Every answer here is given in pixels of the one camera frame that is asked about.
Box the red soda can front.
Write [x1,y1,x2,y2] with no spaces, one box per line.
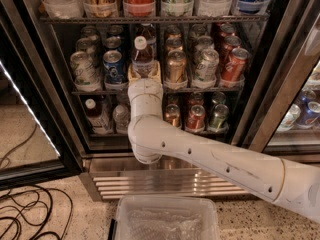
[221,48,249,82]

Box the gold can second row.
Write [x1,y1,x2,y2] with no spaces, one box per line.
[165,38,183,53]

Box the gold can front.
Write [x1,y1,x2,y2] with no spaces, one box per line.
[165,50,187,83]

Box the bottom shelf water bottle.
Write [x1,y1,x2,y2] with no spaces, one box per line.
[113,104,130,134]

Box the right fridge glass door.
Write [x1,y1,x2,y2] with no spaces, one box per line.
[230,0,320,162]

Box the tea bottle white cap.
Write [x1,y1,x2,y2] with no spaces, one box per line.
[130,35,157,79]

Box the black cable on floor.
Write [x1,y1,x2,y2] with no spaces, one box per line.
[0,123,74,240]

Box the blue can second row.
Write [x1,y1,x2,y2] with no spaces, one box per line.
[104,37,122,52]

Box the bottom shelf gold can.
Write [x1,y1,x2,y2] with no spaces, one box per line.
[164,104,181,128]

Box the clear plastic bin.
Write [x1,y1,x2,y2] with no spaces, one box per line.
[108,195,220,240]

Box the blue soda can front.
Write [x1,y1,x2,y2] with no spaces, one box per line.
[103,50,126,84]

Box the bottom shelf green can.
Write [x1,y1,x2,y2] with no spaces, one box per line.
[209,104,229,130]

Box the bottom shelf red can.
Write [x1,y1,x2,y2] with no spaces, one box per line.
[186,105,206,132]

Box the open fridge glass door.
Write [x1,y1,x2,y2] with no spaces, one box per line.
[0,26,81,190]

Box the bottom shelf tea bottle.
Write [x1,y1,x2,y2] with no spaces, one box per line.
[85,99,110,135]

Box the white can second row left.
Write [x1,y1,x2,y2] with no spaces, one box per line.
[76,38,97,59]

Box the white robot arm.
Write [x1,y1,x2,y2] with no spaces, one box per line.
[128,65,320,223]

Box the silver green can front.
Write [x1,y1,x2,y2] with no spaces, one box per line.
[194,48,219,82]

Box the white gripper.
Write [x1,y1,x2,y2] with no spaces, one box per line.
[128,60,163,102]

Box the red can second row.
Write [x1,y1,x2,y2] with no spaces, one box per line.
[219,35,241,67]

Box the white green can front left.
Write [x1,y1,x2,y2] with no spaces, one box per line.
[70,51,98,85]

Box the silver can second row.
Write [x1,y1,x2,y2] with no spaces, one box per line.
[194,35,214,52]

